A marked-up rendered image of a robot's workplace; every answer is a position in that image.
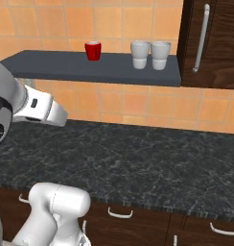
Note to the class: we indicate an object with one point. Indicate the white cup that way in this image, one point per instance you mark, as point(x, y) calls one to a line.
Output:
point(159, 54)
point(139, 53)

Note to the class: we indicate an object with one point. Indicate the dark wood drawer front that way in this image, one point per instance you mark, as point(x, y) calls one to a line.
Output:
point(7, 209)
point(141, 230)
point(197, 237)

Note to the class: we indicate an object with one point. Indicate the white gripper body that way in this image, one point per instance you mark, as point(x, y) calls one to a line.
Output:
point(57, 112)

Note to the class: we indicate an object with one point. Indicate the dark wood cabinet door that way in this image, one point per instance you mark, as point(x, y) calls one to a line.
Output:
point(222, 44)

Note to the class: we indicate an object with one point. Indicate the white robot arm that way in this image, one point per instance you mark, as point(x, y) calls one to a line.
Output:
point(58, 198)

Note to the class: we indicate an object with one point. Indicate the red cup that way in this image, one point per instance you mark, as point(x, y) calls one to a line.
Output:
point(93, 51)

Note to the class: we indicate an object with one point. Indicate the dark grey wall shelf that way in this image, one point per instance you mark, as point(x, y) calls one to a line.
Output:
point(90, 68)

